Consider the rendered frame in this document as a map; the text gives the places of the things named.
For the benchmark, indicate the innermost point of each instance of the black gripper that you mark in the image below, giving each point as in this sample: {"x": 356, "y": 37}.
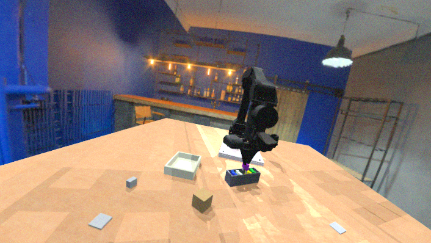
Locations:
{"x": 247, "y": 149}

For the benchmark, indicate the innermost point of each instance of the tan cube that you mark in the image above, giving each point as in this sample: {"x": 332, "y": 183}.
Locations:
{"x": 202, "y": 200}

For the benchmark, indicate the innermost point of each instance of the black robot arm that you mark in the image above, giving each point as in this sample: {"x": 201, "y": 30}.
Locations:
{"x": 263, "y": 95}

